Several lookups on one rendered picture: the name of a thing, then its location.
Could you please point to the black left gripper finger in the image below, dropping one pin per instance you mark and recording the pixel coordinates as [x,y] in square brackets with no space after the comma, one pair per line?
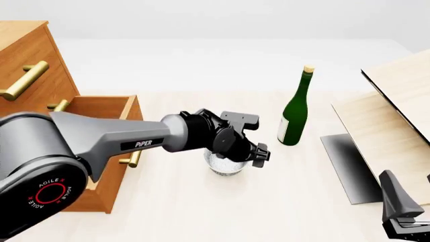
[262,145]
[258,163]

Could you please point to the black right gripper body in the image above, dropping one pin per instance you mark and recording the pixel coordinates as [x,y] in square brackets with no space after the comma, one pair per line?
[408,228]

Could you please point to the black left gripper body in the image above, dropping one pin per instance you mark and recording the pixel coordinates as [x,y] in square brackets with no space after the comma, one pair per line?
[263,153]

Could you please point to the grey and black left robot arm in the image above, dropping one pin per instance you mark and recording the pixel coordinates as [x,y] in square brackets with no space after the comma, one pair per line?
[100,136]

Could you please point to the open wooden drawer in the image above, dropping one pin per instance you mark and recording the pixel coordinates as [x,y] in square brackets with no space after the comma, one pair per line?
[111,181]

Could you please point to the wooden cabinet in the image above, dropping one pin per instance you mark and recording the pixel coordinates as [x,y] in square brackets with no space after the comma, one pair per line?
[30,45]

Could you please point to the green wine bottle with cork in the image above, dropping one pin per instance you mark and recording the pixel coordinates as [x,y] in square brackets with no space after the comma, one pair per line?
[293,118]

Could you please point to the pale wooden rack, black panels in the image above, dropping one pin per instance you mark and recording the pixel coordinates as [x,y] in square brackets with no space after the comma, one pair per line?
[379,131]

